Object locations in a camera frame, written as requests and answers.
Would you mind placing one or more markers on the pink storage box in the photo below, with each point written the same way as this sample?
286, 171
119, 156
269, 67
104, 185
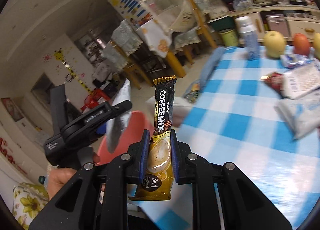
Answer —
277, 22

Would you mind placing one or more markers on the person left hand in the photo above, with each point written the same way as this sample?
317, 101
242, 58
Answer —
57, 178

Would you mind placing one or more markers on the yellow pear left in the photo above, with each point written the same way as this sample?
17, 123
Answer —
274, 43

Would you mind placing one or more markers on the blue white checkered tablecloth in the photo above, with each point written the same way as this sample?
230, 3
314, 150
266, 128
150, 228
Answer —
234, 120

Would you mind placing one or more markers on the pink plastic bucket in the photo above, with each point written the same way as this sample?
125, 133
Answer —
132, 134

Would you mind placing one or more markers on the red snack wrapper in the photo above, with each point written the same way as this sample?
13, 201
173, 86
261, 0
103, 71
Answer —
274, 80

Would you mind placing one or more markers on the dining table with cloth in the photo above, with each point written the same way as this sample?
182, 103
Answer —
159, 42

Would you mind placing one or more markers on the white blue milk bottle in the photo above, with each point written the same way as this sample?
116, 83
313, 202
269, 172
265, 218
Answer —
248, 32

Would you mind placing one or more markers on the green trash bin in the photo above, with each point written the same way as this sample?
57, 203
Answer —
229, 37

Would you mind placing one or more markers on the wooden dining chair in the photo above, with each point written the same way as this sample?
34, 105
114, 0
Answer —
202, 28

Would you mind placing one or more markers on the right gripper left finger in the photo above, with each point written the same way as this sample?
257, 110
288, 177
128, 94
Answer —
96, 198

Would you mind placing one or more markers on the yellow pear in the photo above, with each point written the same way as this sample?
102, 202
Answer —
274, 43
316, 45

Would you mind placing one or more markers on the mesh food cover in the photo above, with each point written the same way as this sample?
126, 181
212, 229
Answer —
172, 15

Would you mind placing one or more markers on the silver foil snack bag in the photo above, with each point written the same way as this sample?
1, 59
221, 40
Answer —
116, 126

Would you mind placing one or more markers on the red apple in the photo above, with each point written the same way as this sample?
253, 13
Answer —
301, 44

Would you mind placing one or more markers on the blue cushion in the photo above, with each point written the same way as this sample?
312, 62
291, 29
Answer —
210, 66

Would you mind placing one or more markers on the yellow pear right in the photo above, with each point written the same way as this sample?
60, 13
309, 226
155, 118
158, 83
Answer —
316, 45

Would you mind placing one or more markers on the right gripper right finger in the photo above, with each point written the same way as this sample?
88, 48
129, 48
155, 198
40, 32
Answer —
223, 196

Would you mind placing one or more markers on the white blue milk carton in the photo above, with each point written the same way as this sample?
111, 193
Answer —
300, 81

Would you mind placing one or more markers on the coffeemix sachet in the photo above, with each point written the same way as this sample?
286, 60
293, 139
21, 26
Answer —
159, 177

